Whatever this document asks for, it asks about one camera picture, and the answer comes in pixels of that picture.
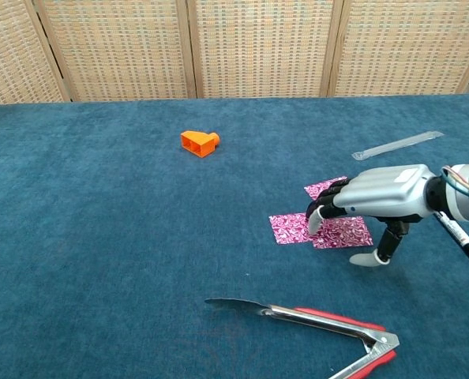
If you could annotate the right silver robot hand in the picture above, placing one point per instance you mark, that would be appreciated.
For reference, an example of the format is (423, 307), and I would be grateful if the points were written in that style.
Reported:
(384, 193)

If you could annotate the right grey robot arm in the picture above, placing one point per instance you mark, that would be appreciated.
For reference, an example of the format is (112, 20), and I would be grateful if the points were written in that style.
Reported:
(467, 189)

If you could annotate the clear wrapped straw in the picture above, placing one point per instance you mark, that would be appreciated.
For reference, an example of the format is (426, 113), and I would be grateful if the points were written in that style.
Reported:
(396, 146)

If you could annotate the white marker black cap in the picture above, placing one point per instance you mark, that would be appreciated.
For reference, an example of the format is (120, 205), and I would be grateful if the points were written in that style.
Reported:
(461, 237)

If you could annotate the woven bamboo folding screen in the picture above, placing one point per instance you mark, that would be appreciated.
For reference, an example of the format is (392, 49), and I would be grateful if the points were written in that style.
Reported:
(258, 47)

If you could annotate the orange plastic block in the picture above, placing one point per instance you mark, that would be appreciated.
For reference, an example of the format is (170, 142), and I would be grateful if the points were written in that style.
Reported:
(197, 144)

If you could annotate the blue carpet table mat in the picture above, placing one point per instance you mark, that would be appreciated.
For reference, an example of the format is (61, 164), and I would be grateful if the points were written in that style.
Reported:
(100, 237)

